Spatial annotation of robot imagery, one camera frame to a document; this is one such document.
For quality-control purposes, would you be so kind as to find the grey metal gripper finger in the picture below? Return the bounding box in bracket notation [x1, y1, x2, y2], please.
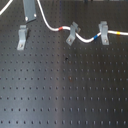
[23, 0, 37, 22]

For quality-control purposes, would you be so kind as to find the white cable with coloured marks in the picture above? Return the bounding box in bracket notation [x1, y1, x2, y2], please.
[36, 0, 128, 44]

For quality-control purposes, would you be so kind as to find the white cable at top left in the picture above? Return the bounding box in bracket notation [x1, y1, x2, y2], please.
[0, 0, 14, 16]

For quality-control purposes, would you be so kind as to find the left grey cable clip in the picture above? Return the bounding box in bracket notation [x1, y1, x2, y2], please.
[17, 25, 28, 50]

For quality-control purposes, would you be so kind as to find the grey cable clip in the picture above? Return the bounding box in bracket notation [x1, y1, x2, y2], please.
[99, 21, 109, 45]
[66, 22, 80, 45]
[17, 25, 28, 50]

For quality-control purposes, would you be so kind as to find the middle grey cable clip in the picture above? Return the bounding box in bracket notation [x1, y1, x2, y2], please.
[66, 22, 80, 45]

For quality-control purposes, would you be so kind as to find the right grey cable clip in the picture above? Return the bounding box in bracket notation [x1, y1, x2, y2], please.
[99, 21, 109, 45]

